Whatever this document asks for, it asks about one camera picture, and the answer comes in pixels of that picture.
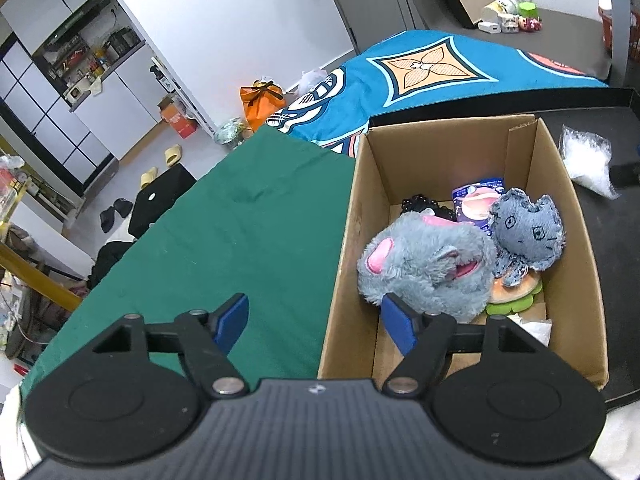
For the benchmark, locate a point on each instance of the green cloth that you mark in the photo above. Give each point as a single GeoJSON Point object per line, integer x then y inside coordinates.
{"type": "Point", "coordinates": [260, 220]}

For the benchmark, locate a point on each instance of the small figurines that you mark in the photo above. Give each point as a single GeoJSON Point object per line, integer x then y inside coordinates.
{"type": "Point", "coordinates": [522, 24]}

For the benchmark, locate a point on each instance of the white fluffy cloth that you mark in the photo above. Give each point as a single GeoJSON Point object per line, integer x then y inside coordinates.
{"type": "Point", "coordinates": [622, 440]}

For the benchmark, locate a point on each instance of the black beaded scrunchie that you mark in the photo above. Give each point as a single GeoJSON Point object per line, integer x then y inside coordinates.
{"type": "Point", "coordinates": [425, 205]}

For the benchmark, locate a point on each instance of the grey fluffy plush toy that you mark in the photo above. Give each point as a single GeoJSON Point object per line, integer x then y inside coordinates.
{"type": "Point", "coordinates": [425, 260]}

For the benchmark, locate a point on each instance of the black clothes pile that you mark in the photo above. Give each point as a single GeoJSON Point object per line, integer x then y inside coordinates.
{"type": "Point", "coordinates": [107, 260]}

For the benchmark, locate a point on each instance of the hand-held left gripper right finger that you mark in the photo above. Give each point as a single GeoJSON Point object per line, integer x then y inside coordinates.
{"type": "Point", "coordinates": [400, 322]}

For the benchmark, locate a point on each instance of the white kitchen cabinet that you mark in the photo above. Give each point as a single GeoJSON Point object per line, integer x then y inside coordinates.
{"type": "Point", "coordinates": [85, 110]}

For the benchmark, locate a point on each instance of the yellow slipper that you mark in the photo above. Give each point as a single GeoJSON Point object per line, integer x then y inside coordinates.
{"type": "Point", "coordinates": [149, 178]}
{"type": "Point", "coordinates": [173, 155]}

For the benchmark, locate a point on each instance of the white plastic bag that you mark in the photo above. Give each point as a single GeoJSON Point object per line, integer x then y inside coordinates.
{"type": "Point", "coordinates": [311, 80]}

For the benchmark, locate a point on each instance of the red basket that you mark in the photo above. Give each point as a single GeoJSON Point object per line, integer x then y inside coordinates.
{"type": "Point", "coordinates": [631, 35]}

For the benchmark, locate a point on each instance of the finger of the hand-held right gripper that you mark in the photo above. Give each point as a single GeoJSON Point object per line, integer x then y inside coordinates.
{"type": "Point", "coordinates": [626, 175]}

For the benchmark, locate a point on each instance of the brown cardboard box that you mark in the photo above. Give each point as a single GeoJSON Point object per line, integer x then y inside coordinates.
{"type": "Point", "coordinates": [575, 300]}

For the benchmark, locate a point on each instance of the blue patterned blanket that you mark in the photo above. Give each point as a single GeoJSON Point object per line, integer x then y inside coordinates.
{"type": "Point", "coordinates": [360, 90]}

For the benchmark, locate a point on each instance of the clear plastic bag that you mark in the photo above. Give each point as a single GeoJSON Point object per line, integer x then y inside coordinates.
{"type": "Point", "coordinates": [585, 160]}

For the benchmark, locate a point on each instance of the floral bag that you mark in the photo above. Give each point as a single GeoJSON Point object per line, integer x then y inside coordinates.
{"type": "Point", "coordinates": [229, 131]}

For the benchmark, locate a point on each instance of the white charger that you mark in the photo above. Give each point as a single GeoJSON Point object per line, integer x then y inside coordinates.
{"type": "Point", "coordinates": [489, 27]}

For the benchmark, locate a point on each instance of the blue denim doll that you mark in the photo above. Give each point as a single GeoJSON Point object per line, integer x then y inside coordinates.
{"type": "Point", "coordinates": [530, 225]}

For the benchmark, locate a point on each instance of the red cardboard box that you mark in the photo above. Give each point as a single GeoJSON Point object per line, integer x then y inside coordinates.
{"type": "Point", "coordinates": [181, 120]}

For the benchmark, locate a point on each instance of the purple printed packet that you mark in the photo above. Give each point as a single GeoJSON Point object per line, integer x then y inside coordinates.
{"type": "Point", "coordinates": [475, 205]}

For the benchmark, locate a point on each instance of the yellow wooden beam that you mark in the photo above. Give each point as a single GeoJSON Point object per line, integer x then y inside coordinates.
{"type": "Point", "coordinates": [40, 280]}

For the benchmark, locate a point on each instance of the black chair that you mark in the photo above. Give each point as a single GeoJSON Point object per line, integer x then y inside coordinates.
{"type": "Point", "coordinates": [160, 200]}

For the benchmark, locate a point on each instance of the grey pole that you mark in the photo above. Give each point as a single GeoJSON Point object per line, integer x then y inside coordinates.
{"type": "Point", "coordinates": [619, 20]}

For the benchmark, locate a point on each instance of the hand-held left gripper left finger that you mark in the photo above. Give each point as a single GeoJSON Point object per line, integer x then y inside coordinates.
{"type": "Point", "coordinates": [232, 320]}

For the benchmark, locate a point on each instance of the white rack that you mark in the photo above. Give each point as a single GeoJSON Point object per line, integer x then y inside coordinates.
{"type": "Point", "coordinates": [180, 90]}

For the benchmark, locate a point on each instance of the orange bag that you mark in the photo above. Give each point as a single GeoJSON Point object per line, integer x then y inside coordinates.
{"type": "Point", "coordinates": [260, 102]}

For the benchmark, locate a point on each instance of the hamburger plush toy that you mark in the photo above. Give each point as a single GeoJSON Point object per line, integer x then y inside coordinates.
{"type": "Point", "coordinates": [520, 295]}

